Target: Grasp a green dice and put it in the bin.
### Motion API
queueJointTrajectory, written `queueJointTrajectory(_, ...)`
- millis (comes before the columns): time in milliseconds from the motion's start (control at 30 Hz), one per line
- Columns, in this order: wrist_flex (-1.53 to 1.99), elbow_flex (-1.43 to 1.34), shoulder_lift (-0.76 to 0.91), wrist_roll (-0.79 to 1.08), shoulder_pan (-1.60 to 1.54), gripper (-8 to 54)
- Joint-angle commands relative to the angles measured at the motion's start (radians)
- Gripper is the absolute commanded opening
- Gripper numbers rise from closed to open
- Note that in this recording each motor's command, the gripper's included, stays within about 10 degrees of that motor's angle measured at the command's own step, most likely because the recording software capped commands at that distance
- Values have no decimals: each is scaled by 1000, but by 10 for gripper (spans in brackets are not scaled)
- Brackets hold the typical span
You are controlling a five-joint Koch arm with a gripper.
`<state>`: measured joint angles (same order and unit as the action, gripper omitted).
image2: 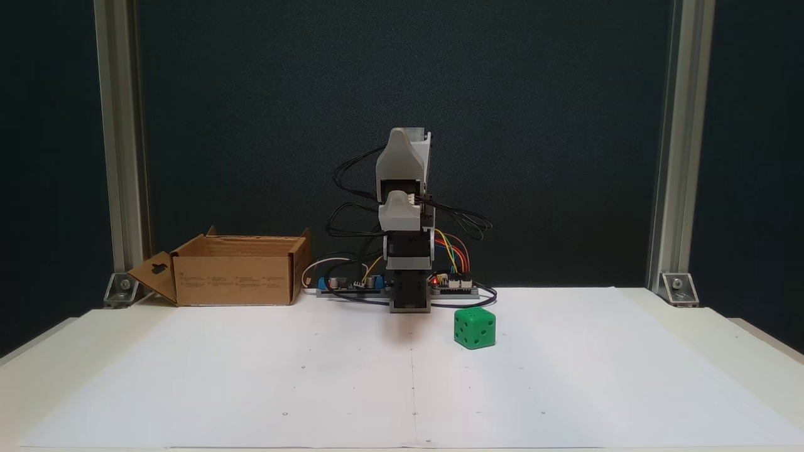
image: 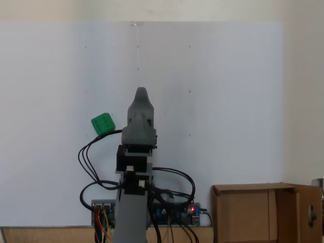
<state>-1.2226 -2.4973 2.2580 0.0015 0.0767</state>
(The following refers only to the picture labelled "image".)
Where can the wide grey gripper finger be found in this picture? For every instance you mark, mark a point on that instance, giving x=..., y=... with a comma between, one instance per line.
x=140, y=106

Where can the green die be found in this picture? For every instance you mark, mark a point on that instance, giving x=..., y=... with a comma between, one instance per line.
x=102, y=124

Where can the white paper sheet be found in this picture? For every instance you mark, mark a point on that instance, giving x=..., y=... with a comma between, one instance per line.
x=63, y=88

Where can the circuit board with red LED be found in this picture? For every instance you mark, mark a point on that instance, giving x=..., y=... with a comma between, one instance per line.
x=192, y=215

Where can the brown cardboard box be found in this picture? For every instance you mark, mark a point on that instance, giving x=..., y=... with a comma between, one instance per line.
x=240, y=215

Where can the metal corner bracket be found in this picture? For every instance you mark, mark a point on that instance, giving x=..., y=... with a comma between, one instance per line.
x=317, y=182

